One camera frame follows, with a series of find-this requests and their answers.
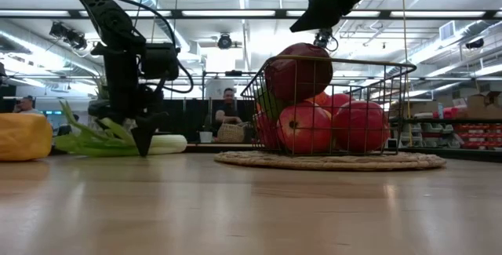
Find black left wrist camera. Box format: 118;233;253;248
140;42;181;82

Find black overhead camera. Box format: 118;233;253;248
217;33;234;50

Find black camera with cable loop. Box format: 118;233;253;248
313;27;340;53

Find brass wire basket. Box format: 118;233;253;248
239;53;418;158

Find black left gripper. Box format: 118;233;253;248
87;45;170;158

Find thin yellow cord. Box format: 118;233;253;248
150;0;162;45

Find red apple with yellow streaks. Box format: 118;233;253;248
275;103;334;155

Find dark red apple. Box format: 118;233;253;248
264;42;335;104

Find woven handbag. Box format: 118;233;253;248
216;121;247;144

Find cardboard boxes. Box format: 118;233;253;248
465;91;502;120

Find black overhead beam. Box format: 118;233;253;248
0;9;502;21

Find yellow bell pepper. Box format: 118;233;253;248
0;112;54;163

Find green and white leek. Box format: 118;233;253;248
53;100;189;158

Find shelf with red bins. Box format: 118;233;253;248
391;107;502;150

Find green pear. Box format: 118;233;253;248
256;85;288;122

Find black table frame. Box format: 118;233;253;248
184;143;502;164

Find round woven straw mat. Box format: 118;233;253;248
213;151;447;172

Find black ceiling spotlights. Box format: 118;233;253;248
49;21;89;51

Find small white plant pot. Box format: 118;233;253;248
198;115;214;144

